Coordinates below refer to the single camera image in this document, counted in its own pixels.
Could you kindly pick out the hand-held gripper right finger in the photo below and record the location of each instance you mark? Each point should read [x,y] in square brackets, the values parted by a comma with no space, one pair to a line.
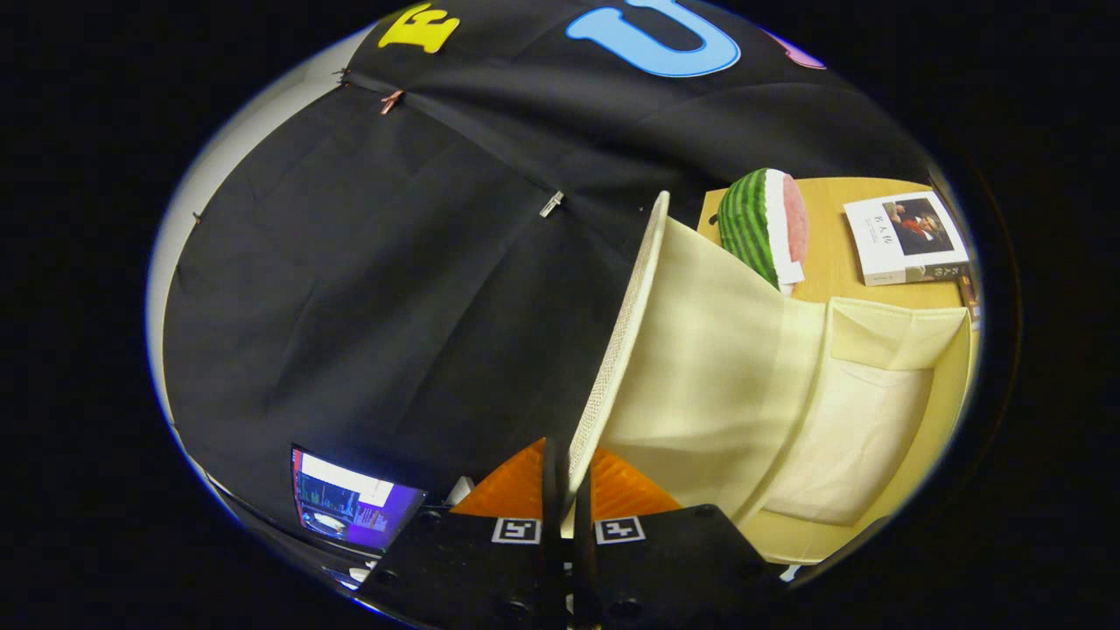
[674,569]

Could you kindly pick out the lit computer screen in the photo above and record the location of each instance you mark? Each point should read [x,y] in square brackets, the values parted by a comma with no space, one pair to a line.
[350,503]

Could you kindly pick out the cream fabric storage box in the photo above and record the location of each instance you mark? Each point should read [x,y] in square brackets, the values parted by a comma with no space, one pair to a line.
[744,367]

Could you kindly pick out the watermelon slice toy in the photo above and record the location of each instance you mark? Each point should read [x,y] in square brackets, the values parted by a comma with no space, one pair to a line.
[752,227]

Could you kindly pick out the white portrait cover book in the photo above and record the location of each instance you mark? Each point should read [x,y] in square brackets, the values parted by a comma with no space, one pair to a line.
[875,245]

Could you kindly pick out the silver clip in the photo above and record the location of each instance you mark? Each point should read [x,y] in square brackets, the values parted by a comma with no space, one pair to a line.
[551,204]

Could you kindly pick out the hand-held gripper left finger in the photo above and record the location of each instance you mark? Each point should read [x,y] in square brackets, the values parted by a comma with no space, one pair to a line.
[464,569]

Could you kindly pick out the copper clip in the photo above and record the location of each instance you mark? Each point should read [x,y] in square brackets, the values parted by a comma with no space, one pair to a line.
[391,101]

